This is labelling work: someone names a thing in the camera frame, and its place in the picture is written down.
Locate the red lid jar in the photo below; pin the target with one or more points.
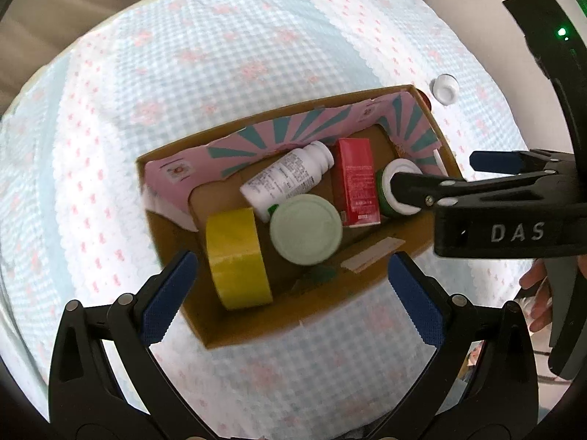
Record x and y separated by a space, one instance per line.
427 101

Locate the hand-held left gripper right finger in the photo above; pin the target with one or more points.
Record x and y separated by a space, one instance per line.
415 298

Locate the white pill bottle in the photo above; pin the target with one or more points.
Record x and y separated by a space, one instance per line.
284 178

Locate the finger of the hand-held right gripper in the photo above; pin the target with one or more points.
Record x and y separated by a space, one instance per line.
495 160
412 190

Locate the pale green cream jar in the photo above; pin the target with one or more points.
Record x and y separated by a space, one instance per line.
305 229

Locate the small white cap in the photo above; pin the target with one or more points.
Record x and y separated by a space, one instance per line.
445 88

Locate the checked floral bedsheet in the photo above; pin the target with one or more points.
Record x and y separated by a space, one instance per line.
229 55

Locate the pink-lined cardboard box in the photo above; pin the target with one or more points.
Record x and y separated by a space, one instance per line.
321 302

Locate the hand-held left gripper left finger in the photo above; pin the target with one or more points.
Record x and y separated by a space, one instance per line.
167 298

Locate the yellow tape roll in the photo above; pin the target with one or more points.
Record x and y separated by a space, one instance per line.
234 256

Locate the white lid green jar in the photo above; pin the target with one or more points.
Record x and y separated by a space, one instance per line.
396 166

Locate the person's right hand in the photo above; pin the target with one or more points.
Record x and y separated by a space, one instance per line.
541 298

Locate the red carton box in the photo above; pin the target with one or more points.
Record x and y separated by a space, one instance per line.
357 178

